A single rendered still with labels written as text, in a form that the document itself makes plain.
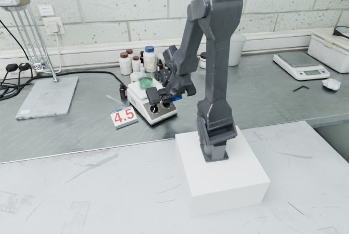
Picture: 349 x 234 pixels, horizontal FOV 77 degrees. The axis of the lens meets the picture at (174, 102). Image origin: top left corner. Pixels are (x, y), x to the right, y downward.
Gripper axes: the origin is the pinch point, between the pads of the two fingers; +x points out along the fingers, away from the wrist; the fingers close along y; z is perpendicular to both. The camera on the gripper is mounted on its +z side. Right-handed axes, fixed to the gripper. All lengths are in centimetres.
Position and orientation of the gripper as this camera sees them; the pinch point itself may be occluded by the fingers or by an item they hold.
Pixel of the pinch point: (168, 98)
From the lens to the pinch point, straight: 84.0
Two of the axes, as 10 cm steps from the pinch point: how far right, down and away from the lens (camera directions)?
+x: -2.9, 4.6, 8.4
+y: -8.8, 2.1, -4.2
